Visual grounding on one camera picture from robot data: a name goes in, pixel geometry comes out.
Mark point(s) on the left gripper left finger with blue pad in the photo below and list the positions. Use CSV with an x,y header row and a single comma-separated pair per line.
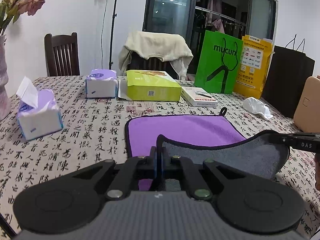
x,y
132,174

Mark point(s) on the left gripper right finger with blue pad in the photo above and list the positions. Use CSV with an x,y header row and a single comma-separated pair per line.
x,y
187,173

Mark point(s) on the purple and grey towel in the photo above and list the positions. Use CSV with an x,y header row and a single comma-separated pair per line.
x,y
199,137

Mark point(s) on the beige pink suitcase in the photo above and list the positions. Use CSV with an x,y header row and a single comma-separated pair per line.
x,y
307,114

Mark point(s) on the calligraphy print tablecloth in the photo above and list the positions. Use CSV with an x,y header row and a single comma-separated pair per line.
x,y
93,130

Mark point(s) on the crumpled white tissue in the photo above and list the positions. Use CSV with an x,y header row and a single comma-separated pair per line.
x,y
257,107

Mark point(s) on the small white product box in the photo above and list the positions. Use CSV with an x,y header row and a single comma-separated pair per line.
x,y
198,97

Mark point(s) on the yellow paper delivery bag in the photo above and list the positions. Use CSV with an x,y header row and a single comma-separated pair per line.
x,y
254,64

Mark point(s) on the lime green cardboard box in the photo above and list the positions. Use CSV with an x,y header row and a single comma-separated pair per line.
x,y
149,85

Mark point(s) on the sealed purple tissue pack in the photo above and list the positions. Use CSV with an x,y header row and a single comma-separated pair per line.
x,y
101,83

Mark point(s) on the open purple tissue pack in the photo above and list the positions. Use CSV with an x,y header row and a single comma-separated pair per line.
x,y
38,112

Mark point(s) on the green mucun paper bag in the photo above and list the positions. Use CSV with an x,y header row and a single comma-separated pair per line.
x,y
219,63

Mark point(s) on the chair under cream cloth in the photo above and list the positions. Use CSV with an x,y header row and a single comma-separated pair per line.
x,y
153,63

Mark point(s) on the speckled purple ceramic vase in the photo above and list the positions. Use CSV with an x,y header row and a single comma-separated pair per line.
x,y
5,106

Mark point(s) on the cream cloth on chair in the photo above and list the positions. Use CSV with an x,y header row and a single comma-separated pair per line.
x,y
170,48

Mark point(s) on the dark wooden chair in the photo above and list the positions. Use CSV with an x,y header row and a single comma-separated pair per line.
x,y
61,52

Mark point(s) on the dark framed sliding window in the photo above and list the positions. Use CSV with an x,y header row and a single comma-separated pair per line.
x,y
191,18

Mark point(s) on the studio light on stand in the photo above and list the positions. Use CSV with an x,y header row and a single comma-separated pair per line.
x,y
114,15

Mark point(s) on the dried pink rose bouquet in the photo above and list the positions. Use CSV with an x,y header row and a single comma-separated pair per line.
x,y
11,10

